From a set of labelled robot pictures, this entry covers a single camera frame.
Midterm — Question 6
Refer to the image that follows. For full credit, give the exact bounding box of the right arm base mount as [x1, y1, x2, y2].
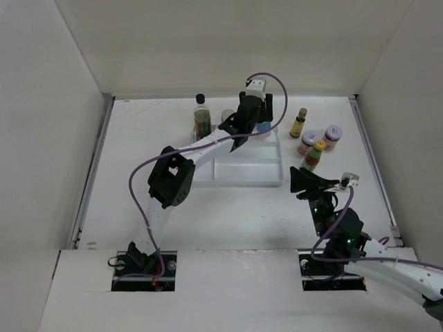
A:
[298, 250, 367, 291]

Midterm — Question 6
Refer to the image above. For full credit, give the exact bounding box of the white granule jar blue label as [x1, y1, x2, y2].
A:
[255, 122, 271, 139]

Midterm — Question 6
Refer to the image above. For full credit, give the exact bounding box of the clear jar silver lid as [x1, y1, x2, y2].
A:
[220, 109, 235, 127]

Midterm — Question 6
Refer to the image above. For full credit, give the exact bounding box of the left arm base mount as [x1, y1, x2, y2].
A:
[107, 242, 178, 293]

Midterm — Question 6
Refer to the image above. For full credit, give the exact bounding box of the white divided organizer tray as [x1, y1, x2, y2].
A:
[193, 129, 284, 187]

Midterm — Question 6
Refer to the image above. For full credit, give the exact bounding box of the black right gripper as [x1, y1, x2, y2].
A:
[289, 166, 339, 237]

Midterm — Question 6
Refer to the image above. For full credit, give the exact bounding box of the red lid paste jar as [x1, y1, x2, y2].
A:
[323, 125, 343, 151]

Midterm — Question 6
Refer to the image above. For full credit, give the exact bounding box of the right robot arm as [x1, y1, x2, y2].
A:
[290, 167, 442, 320]

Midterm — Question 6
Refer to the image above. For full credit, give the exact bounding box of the dark soy sauce bottle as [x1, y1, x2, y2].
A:
[193, 93, 212, 140]

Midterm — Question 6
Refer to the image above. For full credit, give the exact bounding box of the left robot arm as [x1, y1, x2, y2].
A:
[127, 91, 273, 276]

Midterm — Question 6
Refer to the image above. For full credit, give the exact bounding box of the small yellow sesame oil bottle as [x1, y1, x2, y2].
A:
[290, 108, 307, 138]

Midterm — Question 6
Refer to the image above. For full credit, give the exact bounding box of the red lid sauce jar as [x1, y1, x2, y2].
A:
[297, 130, 318, 156]

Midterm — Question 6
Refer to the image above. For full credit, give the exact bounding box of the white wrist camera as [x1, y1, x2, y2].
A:
[340, 172, 359, 188]
[245, 77, 266, 101]

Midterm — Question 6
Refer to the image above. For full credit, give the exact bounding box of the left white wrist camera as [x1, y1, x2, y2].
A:
[245, 77, 266, 101]

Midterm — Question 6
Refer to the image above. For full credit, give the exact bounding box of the green label chili sauce bottle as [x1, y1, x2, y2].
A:
[300, 140, 326, 172]

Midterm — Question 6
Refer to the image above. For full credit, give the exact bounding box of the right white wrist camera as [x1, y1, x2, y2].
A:
[340, 172, 359, 188]

